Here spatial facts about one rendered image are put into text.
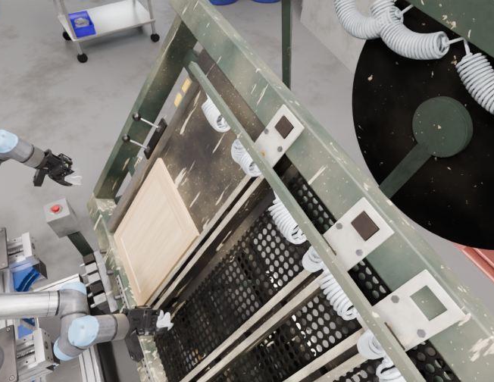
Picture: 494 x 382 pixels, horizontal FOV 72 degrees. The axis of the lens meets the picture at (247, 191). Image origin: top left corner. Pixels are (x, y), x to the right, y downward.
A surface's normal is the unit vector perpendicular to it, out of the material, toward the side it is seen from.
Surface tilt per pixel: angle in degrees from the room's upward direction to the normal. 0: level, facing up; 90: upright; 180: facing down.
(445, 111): 90
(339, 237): 55
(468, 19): 90
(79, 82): 0
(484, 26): 90
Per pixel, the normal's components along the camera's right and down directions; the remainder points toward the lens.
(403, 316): -0.69, -0.04
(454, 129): -0.88, 0.35
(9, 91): 0.06, -0.58
